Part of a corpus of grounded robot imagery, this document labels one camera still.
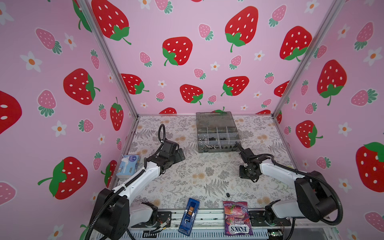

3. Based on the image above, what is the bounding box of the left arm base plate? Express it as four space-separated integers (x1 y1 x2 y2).
150 211 172 228

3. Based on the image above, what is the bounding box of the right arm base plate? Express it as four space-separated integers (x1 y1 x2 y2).
249 210 292 227

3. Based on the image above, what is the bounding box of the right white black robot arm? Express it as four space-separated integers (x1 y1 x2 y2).
236 142 344 226

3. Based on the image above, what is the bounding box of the blue white tissue pack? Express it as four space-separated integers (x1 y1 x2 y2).
116 155 140 179

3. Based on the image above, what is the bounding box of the blue rectangular plastic box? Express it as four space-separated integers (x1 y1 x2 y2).
178 198 200 237

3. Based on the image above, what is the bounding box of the grey plastic compartment organizer box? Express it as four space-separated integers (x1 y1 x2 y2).
196 111 241 153

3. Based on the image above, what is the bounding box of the purple Fox's candy bag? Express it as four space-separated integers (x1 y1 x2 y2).
223 201 253 236

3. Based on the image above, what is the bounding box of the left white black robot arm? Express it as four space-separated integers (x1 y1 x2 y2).
84 139 185 240

